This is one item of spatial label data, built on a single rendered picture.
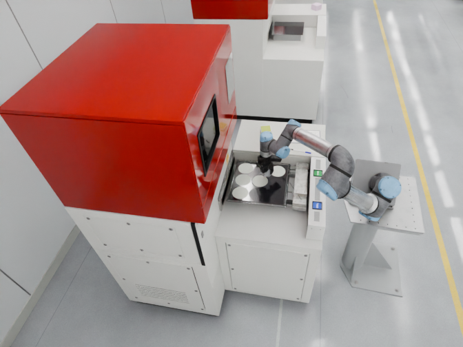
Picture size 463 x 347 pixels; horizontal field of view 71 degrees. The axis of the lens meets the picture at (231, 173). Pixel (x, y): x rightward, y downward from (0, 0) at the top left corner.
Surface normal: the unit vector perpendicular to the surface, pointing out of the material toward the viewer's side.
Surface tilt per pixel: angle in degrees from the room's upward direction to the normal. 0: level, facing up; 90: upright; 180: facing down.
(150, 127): 90
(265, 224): 0
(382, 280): 0
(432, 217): 0
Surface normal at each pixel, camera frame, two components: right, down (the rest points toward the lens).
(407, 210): -0.07, -0.69
